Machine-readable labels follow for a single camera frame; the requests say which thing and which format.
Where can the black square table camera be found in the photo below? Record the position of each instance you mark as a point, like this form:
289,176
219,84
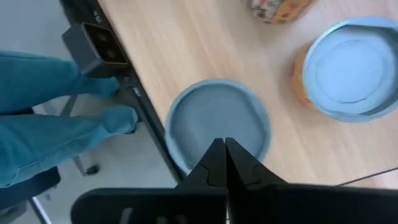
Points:
99,46

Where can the person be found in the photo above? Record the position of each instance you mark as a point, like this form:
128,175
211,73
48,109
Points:
46,140

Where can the black aluminium table frame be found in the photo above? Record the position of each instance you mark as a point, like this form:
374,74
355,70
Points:
149,124

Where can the silver-lid tin can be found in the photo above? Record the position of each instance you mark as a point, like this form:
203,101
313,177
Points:
214,115

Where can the spicy black beans can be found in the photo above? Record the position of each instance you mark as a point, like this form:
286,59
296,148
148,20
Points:
280,11

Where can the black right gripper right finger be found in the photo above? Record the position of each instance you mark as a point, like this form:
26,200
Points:
295,205

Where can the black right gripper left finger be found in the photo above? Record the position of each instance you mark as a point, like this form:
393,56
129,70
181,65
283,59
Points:
155,205

